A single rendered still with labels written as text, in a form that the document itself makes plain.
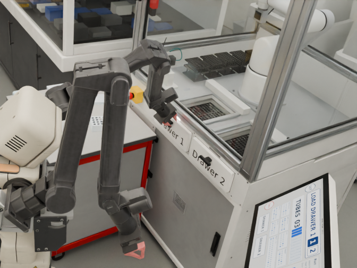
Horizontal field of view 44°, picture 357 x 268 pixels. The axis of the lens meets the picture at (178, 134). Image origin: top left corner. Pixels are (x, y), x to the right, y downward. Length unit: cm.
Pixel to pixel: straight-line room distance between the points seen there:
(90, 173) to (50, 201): 107
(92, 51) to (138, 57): 125
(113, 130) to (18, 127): 29
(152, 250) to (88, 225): 45
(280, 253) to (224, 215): 68
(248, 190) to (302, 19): 74
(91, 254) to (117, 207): 146
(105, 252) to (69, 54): 118
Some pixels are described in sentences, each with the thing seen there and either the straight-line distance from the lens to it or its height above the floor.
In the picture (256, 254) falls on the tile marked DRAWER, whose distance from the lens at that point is 152.
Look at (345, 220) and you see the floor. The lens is 343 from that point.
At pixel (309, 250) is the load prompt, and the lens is 139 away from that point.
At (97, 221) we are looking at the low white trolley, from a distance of 255.
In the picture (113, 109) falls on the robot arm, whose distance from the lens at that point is 107.
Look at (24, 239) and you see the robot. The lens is 160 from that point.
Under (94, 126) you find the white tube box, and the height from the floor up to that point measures 79.
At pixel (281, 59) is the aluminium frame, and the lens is 160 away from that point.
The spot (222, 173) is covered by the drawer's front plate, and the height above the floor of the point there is 90.
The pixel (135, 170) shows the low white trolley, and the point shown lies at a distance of 243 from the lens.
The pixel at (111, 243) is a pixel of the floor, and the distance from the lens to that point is 276.
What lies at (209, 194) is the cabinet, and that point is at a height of 70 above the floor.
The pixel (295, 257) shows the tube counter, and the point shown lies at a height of 111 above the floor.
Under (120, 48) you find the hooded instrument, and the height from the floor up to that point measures 91.
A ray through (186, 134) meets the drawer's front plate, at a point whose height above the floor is 91.
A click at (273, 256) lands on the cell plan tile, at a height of 105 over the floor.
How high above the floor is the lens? 209
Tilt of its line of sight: 34 degrees down
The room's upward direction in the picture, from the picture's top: 11 degrees clockwise
